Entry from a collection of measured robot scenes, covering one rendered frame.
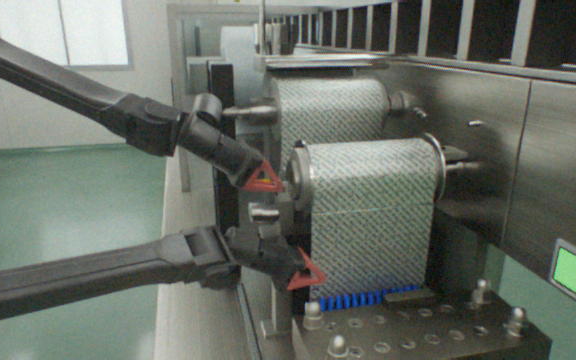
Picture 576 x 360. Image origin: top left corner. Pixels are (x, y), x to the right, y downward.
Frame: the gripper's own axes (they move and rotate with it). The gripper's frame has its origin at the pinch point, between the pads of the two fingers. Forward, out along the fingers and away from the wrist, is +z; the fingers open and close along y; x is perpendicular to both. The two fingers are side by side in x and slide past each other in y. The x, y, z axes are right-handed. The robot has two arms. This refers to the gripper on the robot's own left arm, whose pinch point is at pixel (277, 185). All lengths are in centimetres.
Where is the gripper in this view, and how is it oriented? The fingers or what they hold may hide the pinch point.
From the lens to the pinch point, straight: 82.8
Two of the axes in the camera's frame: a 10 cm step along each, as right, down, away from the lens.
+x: 5.7, -8.1, -1.2
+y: 2.9, 3.4, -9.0
